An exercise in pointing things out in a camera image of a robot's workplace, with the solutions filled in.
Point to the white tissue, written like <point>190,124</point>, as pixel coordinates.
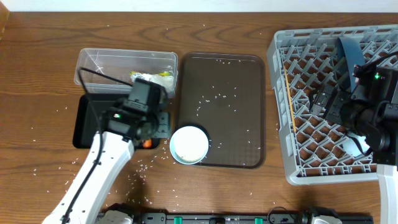
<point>166,81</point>

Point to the clear plastic bin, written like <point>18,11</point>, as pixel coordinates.
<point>113,67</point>

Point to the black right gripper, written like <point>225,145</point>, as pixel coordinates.
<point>328,104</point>

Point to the wooden chopstick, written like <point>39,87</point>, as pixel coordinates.
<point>289,100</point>

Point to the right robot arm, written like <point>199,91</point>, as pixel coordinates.
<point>370,110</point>

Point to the grey dishwasher rack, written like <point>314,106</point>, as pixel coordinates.
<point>315,155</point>

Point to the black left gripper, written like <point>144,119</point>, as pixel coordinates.
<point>163,125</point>

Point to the brown serving tray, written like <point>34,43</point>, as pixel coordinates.
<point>224,95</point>

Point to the black plastic tray bin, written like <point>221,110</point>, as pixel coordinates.
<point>86,126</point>

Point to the yellow foil snack wrapper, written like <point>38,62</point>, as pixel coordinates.
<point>134,75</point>

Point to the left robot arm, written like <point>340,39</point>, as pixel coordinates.
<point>138,117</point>

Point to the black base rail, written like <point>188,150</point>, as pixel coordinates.
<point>121,213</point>

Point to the light blue rice bowl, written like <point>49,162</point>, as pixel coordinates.
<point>189,145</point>

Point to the orange carrot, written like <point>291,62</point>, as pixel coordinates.
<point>147,144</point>

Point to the dark blue plate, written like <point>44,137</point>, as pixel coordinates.
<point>348,49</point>

